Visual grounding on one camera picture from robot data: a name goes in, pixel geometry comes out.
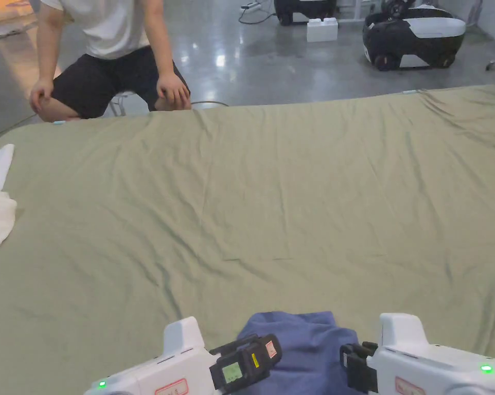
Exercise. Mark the white power strip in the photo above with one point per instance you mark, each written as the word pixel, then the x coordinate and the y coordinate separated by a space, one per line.
pixel 250 5

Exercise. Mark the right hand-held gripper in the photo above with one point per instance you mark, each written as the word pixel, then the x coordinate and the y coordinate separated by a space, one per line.
pixel 420 366

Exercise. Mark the white plastic block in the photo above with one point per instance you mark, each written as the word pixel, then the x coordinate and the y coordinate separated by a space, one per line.
pixel 322 29

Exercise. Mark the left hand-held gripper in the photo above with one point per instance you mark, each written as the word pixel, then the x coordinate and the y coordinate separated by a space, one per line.
pixel 177 362

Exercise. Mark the blue garment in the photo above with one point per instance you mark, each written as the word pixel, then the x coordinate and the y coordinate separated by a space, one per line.
pixel 309 354

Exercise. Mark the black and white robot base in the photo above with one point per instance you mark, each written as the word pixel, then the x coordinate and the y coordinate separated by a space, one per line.
pixel 416 37
pixel 301 10

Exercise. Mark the bed with pale green sheet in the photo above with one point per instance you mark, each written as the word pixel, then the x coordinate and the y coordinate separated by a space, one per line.
pixel 272 185

